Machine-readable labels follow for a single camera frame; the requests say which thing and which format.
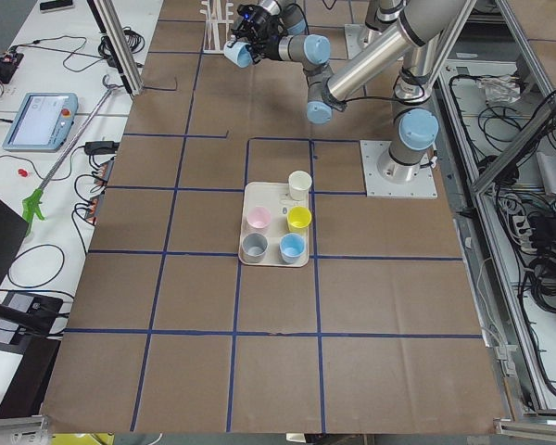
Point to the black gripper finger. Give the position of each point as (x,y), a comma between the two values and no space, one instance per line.
(235,38)
(254,53)

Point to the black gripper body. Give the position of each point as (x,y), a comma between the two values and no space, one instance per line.
(264,45)

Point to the light blue cup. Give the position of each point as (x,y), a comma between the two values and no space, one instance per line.
(238,53)

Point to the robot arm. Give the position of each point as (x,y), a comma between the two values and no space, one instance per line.
(297,44)
(417,42)

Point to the white cup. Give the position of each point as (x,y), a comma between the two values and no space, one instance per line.
(299,183)

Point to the pink cup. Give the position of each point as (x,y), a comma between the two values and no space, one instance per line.
(259,218)

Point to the yellow cup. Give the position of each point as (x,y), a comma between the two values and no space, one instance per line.
(298,219)

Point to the grey cup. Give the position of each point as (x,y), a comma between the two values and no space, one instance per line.
(254,247)

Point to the blue teach pendant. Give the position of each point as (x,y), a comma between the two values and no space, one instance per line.
(42,123)

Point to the white wire cup rack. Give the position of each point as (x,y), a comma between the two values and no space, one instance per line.
(219,18)

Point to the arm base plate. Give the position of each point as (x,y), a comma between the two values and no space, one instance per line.
(358,36)
(385,178)

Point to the aluminium frame post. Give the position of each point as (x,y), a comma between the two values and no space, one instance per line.
(108,23)

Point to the green handled reacher grabber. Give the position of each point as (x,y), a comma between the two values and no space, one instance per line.
(31,204)

